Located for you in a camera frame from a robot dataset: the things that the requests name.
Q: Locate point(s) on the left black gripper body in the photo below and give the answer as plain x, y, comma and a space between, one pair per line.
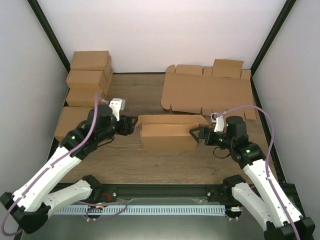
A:
125, 129

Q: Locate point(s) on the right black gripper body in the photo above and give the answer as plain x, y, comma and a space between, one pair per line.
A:
212, 141

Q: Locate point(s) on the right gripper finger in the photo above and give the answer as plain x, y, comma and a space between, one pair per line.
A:
198, 136
200, 129

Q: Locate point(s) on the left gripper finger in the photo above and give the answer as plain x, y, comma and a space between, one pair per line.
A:
130, 128
131, 120

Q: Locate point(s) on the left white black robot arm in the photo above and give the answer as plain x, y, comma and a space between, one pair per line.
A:
35, 202

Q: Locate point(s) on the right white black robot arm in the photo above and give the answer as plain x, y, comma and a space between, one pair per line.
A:
271, 208

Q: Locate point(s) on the large front folded cardboard box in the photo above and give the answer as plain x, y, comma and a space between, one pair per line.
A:
69, 119

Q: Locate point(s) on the stack of flat cardboard blanks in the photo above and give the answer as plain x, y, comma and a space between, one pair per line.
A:
209, 89

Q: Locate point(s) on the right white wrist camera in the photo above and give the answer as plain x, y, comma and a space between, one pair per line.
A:
217, 121

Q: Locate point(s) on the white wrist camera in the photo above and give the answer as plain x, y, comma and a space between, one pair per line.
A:
117, 105
217, 121

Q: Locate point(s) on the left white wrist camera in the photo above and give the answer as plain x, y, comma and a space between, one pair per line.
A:
117, 105

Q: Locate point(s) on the black aluminium frame rail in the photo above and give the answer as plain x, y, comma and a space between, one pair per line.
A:
133, 191

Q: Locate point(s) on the light blue slotted cable duct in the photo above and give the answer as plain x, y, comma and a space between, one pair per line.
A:
148, 210

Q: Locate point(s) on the left black corner post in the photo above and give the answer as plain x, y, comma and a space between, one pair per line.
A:
42, 19

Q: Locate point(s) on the black corner post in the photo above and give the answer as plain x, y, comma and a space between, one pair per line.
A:
276, 27
42, 19

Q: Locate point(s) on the right black corner post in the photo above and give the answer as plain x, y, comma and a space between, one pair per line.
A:
276, 27

